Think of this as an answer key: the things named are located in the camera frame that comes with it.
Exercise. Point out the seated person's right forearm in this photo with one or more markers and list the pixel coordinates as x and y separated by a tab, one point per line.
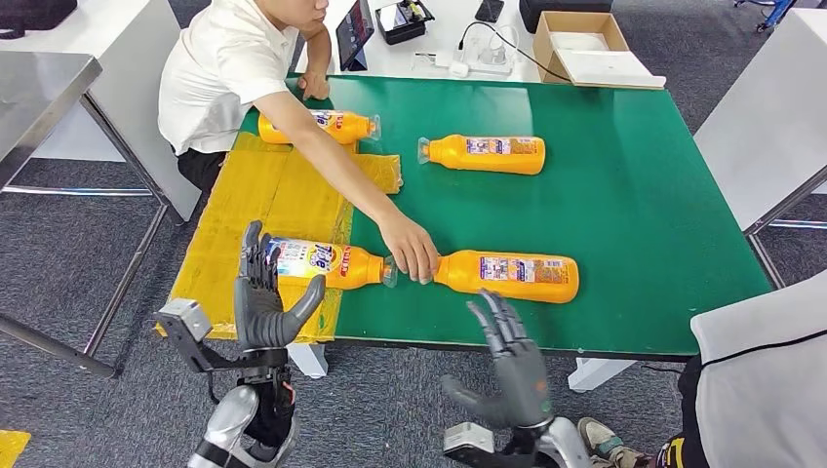
342	171

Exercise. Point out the white table with steel legs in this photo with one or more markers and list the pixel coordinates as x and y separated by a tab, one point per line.
762	129

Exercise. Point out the blue metal frame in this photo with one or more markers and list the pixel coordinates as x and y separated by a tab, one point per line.
773	16

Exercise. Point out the seated person's right hand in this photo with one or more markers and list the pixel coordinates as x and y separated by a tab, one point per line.
410	249

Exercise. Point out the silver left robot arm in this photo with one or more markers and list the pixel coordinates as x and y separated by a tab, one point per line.
229	420

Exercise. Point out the black bag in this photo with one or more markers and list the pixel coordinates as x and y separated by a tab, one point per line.
32	13

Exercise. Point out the yellow plastic scrap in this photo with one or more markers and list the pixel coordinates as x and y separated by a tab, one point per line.
11	449

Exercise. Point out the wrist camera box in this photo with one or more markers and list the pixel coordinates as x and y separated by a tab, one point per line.
468	442
184	320

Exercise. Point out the open cardboard box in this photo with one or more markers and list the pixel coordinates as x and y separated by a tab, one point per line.
543	49

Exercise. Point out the white box lid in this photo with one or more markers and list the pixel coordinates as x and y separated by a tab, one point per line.
610	68

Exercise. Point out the seated person's left forearm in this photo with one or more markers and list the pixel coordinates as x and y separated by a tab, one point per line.
318	51

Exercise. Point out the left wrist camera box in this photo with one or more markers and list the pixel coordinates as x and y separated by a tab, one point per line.
184	320

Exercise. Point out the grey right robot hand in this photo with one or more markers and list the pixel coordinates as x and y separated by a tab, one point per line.
520	387

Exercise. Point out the yellow black tool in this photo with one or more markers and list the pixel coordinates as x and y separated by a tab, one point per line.
412	10

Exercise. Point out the black phone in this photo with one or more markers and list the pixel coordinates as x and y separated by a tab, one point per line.
490	9

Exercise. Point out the white charger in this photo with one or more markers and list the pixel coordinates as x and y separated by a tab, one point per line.
458	68

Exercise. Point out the standing person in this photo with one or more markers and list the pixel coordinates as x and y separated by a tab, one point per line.
762	387

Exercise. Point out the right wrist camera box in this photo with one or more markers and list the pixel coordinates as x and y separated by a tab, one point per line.
468	442

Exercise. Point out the orange detergent bottle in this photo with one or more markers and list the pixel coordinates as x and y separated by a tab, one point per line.
465	278
355	270
452	154
346	127

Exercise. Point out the white desk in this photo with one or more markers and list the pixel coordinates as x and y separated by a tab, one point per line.
448	32
129	129

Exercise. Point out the seated person's left hand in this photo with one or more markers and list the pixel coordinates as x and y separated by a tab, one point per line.
315	85

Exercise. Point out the dark tablet on stand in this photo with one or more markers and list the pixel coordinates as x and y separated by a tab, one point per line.
355	29

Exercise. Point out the yellow plastic wrapped sheet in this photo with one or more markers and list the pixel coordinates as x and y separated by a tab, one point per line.
245	213

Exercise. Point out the black tray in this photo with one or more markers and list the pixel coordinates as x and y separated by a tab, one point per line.
396	33

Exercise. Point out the seated person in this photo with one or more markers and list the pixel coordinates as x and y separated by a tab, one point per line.
213	71

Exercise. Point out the white foam insert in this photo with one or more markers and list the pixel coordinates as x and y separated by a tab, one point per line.
581	41

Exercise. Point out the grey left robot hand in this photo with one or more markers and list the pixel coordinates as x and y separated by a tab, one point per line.
261	320

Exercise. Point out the white table leg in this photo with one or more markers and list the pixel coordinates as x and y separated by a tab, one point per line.
597	374
310	362

